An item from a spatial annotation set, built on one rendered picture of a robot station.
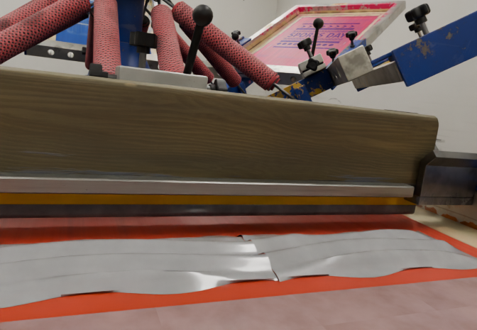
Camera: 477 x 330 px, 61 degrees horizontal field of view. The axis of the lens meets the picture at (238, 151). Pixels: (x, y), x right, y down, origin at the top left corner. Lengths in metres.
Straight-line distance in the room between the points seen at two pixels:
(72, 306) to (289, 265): 0.13
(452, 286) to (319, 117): 0.15
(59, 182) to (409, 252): 0.24
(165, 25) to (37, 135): 0.67
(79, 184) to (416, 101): 2.80
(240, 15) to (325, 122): 4.49
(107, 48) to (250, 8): 4.11
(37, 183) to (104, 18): 0.65
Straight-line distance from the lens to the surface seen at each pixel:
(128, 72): 0.58
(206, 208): 0.32
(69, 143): 0.29
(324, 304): 0.24
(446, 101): 2.82
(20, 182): 0.28
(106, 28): 0.87
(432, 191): 0.42
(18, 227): 0.31
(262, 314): 0.22
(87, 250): 0.26
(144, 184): 0.28
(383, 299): 0.26
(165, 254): 0.25
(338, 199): 0.38
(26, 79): 0.28
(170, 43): 0.87
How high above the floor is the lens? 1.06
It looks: 8 degrees down
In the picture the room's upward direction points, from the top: 7 degrees clockwise
